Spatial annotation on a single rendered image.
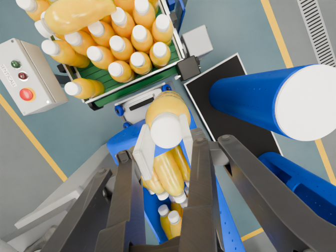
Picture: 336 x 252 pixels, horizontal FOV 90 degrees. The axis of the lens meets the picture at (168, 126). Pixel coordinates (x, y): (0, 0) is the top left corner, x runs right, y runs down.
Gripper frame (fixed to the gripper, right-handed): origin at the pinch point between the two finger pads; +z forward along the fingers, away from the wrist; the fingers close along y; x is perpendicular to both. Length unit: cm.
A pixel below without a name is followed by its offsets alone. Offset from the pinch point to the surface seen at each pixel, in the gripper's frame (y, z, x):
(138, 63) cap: -6.1, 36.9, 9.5
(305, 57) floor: 127, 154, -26
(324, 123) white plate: 52, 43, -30
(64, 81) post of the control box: -40, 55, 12
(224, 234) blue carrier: 4.8, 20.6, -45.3
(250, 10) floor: 84, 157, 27
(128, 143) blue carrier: -12.3, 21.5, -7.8
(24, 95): -40, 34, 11
